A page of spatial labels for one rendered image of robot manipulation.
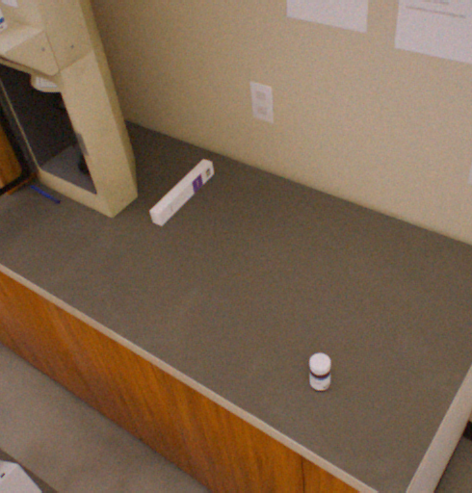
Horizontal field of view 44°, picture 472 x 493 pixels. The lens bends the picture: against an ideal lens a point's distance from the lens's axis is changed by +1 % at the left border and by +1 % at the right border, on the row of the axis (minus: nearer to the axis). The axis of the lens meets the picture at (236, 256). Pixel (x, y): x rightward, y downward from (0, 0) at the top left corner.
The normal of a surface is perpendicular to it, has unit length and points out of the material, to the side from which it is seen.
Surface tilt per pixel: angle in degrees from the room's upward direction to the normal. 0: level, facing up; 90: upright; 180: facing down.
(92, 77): 90
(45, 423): 0
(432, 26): 90
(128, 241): 0
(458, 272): 0
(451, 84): 90
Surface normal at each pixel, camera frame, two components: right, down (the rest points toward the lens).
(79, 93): 0.81, 0.37
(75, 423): -0.11, -0.68
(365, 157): -0.58, 0.63
